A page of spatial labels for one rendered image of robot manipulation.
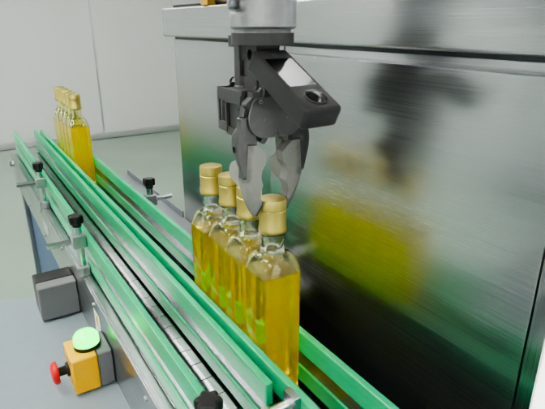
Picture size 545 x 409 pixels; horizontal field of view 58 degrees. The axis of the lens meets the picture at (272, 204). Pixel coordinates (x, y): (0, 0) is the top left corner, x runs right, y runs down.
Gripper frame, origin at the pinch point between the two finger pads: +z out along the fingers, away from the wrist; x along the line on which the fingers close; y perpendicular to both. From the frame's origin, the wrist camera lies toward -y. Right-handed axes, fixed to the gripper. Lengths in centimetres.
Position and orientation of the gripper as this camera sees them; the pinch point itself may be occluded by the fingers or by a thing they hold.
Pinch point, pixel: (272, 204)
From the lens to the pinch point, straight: 60.9
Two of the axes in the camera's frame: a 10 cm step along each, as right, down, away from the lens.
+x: -8.5, 1.8, -5.0
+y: -5.3, -2.9, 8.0
